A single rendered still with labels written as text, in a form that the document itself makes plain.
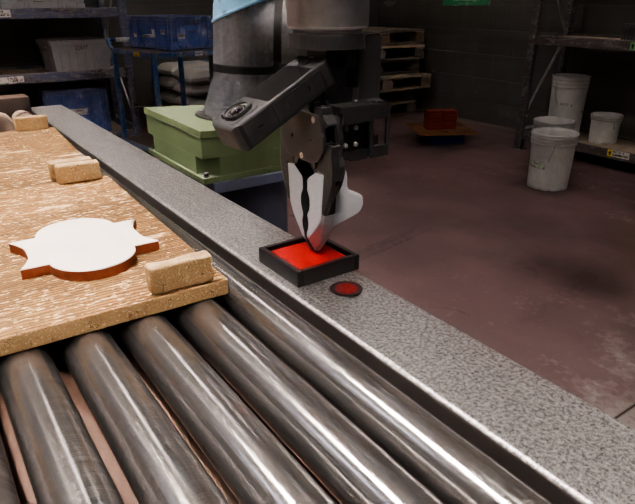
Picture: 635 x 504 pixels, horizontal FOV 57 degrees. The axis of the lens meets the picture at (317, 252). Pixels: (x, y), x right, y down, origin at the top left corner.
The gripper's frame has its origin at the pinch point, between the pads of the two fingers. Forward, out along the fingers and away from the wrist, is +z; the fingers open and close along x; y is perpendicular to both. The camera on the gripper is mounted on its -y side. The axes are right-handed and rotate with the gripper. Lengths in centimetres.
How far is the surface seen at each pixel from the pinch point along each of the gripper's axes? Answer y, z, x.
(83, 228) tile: -18.4, -0.3, 15.9
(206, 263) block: -12.2, -1.1, -1.5
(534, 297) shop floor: 171, 95, 81
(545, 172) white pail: 304, 82, 172
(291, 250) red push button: -1.2, 1.5, 1.6
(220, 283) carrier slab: -11.2, 1.0, -1.9
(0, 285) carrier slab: -27.8, 0.8, 8.6
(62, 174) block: -15.4, -0.7, 37.4
